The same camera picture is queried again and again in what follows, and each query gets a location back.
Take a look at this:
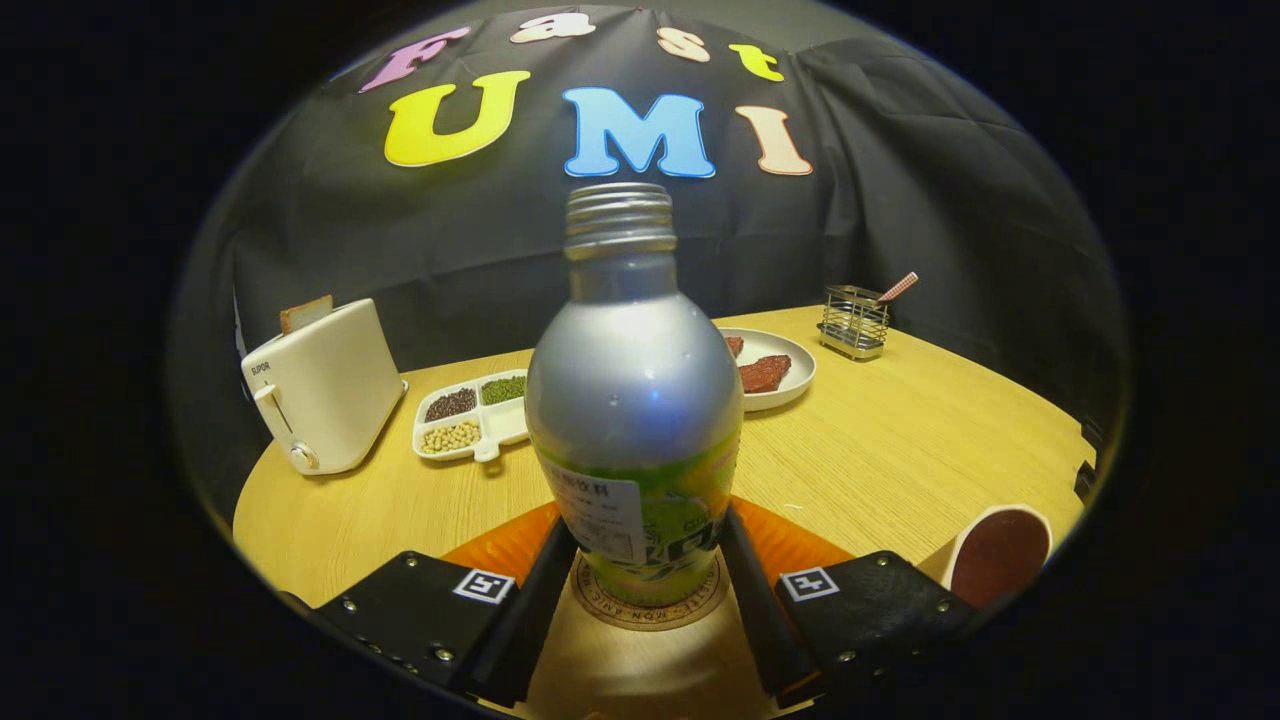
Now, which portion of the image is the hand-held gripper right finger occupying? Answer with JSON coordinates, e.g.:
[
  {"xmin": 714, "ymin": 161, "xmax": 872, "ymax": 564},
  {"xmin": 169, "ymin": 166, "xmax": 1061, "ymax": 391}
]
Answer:
[{"xmin": 720, "ymin": 497, "xmax": 986, "ymax": 706}]

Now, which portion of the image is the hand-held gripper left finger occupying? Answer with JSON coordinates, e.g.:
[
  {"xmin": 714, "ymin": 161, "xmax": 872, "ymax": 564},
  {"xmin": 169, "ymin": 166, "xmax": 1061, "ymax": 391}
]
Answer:
[{"xmin": 285, "ymin": 500, "xmax": 581, "ymax": 709}]

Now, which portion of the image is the round cork coaster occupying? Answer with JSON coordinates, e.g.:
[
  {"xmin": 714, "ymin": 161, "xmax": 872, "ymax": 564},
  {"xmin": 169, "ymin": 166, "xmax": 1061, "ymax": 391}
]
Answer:
[{"xmin": 570, "ymin": 550, "xmax": 731, "ymax": 632}]

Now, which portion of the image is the cream cup with wooden handle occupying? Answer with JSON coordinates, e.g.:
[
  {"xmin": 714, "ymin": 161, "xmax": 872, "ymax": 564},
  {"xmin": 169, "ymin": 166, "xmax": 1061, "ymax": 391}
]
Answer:
[{"xmin": 918, "ymin": 503, "xmax": 1054, "ymax": 611}]

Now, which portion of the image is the silver juice bottle green label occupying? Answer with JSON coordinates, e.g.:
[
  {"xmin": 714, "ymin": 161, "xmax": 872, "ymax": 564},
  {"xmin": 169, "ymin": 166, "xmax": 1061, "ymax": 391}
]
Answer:
[{"xmin": 525, "ymin": 183, "xmax": 745, "ymax": 608}]

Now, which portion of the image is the white divided tray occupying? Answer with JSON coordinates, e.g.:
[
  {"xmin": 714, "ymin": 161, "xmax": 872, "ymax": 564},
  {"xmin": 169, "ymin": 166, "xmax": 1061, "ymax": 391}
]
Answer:
[{"xmin": 412, "ymin": 369, "xmax": 531, "ymax": 464}]

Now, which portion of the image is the yellow beans pile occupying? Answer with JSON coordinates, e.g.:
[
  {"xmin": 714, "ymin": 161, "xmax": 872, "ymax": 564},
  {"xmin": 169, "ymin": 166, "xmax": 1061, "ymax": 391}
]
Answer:
[{"xmin": 420, "ymin": 420, "xmax": 482, "ymax": 456}]

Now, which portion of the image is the wooden table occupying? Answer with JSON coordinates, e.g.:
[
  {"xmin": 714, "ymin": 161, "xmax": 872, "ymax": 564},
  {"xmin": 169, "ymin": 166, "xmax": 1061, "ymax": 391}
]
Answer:
[{"xmin": 232, "ymin": 305, "xmax": 1096, "ymax": 720}]

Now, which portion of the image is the dark beans pile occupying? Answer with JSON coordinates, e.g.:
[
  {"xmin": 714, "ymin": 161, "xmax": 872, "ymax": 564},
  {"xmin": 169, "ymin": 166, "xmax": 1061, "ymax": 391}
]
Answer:
[{"xmin": 425, "ymin": 387, "xmax": 478, "ymax": 422}]

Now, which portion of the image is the white round plate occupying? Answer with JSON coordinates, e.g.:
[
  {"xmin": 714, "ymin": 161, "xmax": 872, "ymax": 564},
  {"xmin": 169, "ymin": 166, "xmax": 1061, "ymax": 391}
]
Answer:
[{"xmin": 718, "ymin": 328, "xmax": 817, "ymax": 413}]

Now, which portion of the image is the white toaster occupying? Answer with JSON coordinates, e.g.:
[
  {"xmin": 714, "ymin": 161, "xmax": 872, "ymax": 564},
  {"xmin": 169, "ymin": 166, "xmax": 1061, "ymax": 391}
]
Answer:
[{"xmin": 241, "ymin": 298, "xmax": 409, "ymax": 477}]

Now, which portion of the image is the toast bread slice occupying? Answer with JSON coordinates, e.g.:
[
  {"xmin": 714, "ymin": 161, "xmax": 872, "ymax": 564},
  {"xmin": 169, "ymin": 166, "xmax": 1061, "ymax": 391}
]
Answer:
[{"xmin": 279, "ymin": 294, "xmax": 336, "ymax": 336}]

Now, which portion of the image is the metal wire utensil holder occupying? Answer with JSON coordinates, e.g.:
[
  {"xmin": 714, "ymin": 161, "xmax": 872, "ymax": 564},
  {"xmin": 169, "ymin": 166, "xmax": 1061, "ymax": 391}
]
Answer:
[{"xmin": 817, "ymin": 285, "xmax": 891, "ymax": 362}]

